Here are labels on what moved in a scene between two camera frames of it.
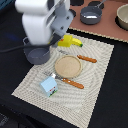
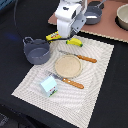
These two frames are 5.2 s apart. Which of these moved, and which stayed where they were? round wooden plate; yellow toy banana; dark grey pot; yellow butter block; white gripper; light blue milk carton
Moved: yellow butter block; white gripper
Stayed: yellow toy banana; dark grey pot; light blue milk carton; round wooden plate
